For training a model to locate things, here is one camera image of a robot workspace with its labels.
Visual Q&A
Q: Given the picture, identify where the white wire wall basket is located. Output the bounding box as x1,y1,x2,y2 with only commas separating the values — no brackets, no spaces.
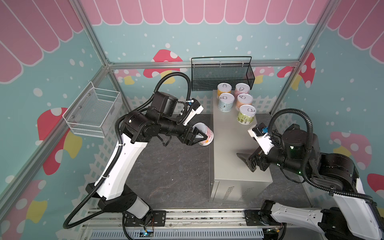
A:
63,82,123,138

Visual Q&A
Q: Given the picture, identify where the green label can front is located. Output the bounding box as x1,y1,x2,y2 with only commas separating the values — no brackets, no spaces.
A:
237,105,257,125

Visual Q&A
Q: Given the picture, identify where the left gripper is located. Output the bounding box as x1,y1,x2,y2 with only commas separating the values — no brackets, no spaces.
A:
159,114,207,146

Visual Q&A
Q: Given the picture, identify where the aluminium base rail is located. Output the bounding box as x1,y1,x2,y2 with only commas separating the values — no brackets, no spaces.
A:
80,207,331,240

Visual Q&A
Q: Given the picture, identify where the yellow label can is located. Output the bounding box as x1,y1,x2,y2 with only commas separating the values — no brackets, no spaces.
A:
217,83,232,98

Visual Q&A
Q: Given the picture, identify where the pink label can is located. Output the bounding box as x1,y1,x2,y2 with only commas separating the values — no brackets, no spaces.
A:
234,83,251,98

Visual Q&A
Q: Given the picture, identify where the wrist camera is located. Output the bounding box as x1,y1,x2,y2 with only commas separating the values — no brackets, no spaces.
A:
182,99,204,126
248,123,274,155

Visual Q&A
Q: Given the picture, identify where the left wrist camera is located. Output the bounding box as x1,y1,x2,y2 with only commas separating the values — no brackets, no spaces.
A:
182,99,204,126

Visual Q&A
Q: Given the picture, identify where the orange label can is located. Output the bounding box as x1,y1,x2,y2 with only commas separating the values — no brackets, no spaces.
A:
236,94,253,111

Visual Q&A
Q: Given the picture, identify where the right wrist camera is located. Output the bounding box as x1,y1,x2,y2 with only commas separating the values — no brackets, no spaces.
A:
248,123,274,155

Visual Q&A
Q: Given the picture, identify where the black mesh wall basket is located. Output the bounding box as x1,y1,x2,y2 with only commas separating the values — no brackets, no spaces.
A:
191,56,255,92

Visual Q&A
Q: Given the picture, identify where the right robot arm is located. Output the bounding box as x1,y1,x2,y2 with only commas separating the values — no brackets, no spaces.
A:
238,109,384,240

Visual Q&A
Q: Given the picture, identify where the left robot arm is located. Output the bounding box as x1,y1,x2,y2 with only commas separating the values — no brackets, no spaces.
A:
63,72,208,229

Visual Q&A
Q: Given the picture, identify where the beige metal cabinet counter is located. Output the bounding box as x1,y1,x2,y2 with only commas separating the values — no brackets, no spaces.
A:
209,91,273,204

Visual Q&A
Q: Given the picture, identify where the white lid can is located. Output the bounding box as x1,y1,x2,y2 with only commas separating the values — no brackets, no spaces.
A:
218,93,235,113

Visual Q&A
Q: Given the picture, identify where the beige label can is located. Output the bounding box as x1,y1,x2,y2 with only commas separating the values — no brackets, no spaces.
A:
193,123,214,146

